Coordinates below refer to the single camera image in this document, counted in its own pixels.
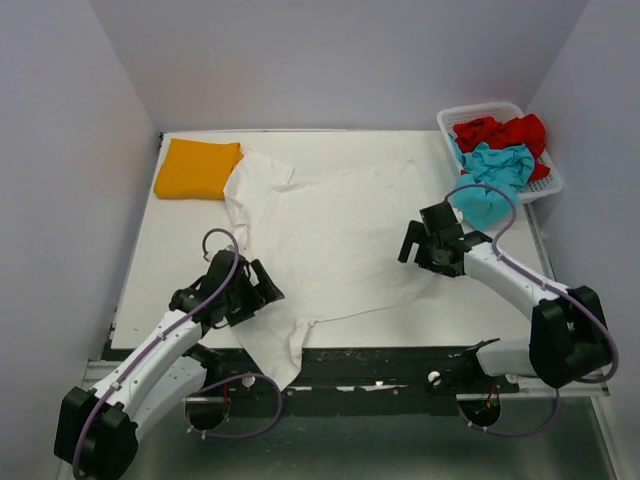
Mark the white t-shirt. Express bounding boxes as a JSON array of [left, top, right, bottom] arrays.
[[224, 153, 434, 388]]

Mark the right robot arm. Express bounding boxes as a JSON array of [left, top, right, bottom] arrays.
[[398, 202, 617, 392]]

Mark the white plastic laundry basket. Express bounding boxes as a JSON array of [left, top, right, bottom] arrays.
[[436, 101, 564, 204]]

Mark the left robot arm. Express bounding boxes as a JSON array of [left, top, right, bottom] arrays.
[[54, 250, 284, 479]]

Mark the purple cable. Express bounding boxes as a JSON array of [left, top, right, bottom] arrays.
[[71, 228, 284, 480], [444, 183, 621, 439]]

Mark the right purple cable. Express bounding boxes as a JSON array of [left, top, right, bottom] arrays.
[[444, 183, 621, 439]]

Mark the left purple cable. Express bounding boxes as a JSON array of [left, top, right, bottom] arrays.
[[71, 228, 284, 480]]

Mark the folded orange t-shirt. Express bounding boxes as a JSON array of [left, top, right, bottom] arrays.
[[153, 139, 244, 200]]

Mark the turquoise t-shirt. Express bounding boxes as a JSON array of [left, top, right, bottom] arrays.
[[450, 142, 535, 231]]

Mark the red t-shirt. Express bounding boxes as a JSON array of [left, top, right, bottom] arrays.
[[453, 114, 551, 182]]

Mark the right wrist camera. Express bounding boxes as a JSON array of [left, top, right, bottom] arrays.
[[449, 204, 464, 223]]

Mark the black mounting rail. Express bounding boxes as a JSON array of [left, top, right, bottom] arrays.
[[183, 346, 519, 425]]

